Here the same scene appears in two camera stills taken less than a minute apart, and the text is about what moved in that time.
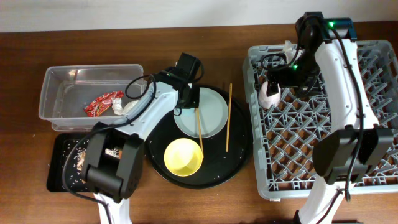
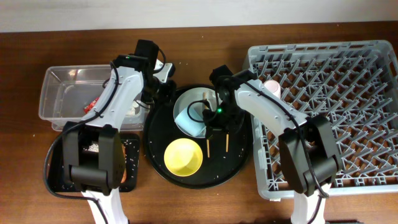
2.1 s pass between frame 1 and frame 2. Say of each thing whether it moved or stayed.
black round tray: stayed
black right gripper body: moved
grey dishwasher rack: stayed
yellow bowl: stayed
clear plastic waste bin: stayed
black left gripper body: moved
